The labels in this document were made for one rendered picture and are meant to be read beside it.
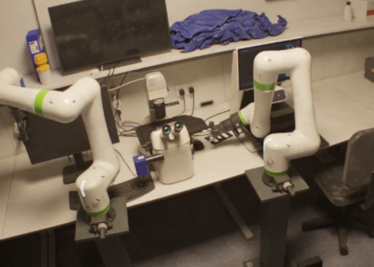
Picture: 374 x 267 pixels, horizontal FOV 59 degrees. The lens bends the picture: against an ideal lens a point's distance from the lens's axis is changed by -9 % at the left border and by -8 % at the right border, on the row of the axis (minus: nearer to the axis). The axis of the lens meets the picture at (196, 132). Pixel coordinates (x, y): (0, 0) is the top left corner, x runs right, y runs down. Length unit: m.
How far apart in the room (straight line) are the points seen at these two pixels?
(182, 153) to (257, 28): 1.04
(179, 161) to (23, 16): 1.39
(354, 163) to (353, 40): 1.48
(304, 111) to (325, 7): 1.58
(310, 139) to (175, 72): 1.17
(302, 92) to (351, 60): 1.64
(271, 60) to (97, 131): 0.85
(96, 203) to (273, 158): 0.85
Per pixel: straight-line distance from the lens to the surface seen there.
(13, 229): 2.03
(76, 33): 2.25
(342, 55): 3.24
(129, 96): 2.53
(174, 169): 1.92
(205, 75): 2.62
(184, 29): 2.37
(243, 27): 2.43
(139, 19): 2.27
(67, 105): 1.43
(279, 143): 1.70
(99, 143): 1.67
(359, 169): 2.12
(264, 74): 1.68
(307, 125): 1.75
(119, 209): 1.81
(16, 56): 2.56
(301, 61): 1.71
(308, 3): 3.06
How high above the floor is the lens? 1.96
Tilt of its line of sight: 30 degrees down
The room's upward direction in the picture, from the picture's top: 7 degrees counter-clockwise
